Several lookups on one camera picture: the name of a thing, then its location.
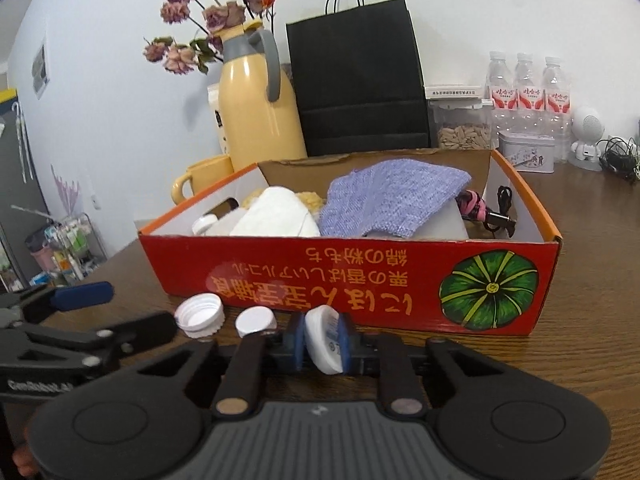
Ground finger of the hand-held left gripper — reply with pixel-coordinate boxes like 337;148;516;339
0;281;115;328
0;310;180;376

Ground yellow thermos jug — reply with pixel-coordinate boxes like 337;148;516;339
218;20;308;171

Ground printed metal tin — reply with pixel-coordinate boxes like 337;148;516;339
497;131;556;173

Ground wall poster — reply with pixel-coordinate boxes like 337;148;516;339
31;42;51;100

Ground purple branch decoration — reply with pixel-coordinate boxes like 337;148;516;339
50;165;83;216

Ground yellow mug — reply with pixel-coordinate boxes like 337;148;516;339
171;155;236;205

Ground pink black handle tool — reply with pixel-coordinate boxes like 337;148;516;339
457;187;518;236

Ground flat white box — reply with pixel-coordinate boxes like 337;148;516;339
425;83;488;101

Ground black paper bag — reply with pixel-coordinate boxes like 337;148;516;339
286;0;432;157

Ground white bottle cap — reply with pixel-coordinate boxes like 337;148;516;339
235;307;277;338

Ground yellow white plush toy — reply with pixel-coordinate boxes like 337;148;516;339
229;186;328;237

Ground translucent plastic box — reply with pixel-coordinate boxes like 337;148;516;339
365;200;468;240

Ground clear seed container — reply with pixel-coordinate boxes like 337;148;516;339
432;99;493;151

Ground red cardboard box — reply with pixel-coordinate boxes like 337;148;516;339
138;147;563;336

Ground cream carton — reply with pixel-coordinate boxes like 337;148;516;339
207;82;231;153

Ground black charger cable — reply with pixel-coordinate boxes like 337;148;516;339
597;136;640;181

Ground dark grey cabinet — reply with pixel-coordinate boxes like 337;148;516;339
0;87;53;293

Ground large ribbed white cap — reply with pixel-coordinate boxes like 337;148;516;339
174;293;226;338

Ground white robot speaker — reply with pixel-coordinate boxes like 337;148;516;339
570;105;608;171

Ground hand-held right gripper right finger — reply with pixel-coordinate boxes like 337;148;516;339
336;316;506;418

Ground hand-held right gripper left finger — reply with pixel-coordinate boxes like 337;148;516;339
135;312;307;418

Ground water bottle red label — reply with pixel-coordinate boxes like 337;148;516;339
542;56;572;163
487;51;518;133
515;52;545;133

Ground dried pink flowers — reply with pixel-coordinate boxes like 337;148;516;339
144;0;277;76

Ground purple knitted cloth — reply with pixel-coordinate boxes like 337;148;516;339
318;160;472;238

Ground metal storage cart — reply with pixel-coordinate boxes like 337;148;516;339
10;205;108;291

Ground white jar with label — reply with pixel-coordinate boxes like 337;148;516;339
304;306;346;375

